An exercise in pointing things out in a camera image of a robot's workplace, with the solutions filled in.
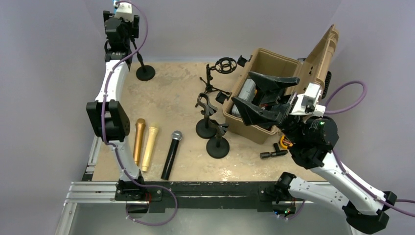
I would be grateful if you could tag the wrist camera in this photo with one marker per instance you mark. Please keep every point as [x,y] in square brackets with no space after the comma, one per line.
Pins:
[123,10]
[307,104]

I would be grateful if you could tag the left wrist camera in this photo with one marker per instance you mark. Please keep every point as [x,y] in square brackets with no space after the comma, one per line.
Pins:
[123,10]

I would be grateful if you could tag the black t-shaped adapter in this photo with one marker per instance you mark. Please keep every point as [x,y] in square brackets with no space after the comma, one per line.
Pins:
[276,153]

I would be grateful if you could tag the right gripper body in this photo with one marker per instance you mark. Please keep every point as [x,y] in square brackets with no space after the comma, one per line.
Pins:
[292,120]

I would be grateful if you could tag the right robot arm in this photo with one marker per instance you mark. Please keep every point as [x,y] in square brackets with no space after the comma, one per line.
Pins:
[313,135]

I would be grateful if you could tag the black grey-head microphone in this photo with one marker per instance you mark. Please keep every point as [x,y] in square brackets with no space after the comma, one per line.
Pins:
[176,138]

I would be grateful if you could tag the black tripod mic stand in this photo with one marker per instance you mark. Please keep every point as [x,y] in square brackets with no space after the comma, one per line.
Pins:
[224,65]

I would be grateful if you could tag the tan toolbox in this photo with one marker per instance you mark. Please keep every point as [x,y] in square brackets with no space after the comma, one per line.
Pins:
[313,69]

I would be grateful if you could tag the cream microphone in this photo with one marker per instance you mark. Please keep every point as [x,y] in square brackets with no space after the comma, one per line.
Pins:
[152,134]

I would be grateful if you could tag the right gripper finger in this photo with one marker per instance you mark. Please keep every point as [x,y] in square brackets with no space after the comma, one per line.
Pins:
[272,87]
[254,115]

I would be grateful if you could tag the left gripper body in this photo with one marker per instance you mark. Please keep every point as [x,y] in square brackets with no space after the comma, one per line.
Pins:
[134,27]

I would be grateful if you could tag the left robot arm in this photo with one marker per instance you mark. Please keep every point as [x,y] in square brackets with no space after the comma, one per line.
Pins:
[108,118]

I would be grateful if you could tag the grey plastic case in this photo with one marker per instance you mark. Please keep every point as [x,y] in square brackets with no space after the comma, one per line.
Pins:
[247,93]

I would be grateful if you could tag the gold microphone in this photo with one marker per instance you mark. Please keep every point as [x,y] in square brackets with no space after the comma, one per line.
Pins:
[140,126]

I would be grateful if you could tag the black round-base stand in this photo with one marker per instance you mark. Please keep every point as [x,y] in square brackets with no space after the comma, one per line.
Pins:
[144,72]
[202,128]
[218,147]

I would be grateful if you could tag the yellow tape measure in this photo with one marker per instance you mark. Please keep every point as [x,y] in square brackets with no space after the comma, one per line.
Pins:
[284,142]

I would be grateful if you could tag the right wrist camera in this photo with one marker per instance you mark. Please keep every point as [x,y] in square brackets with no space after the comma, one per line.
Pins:
[307,104]

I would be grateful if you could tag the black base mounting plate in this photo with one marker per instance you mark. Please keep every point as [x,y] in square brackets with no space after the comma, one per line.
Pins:
[157,197]

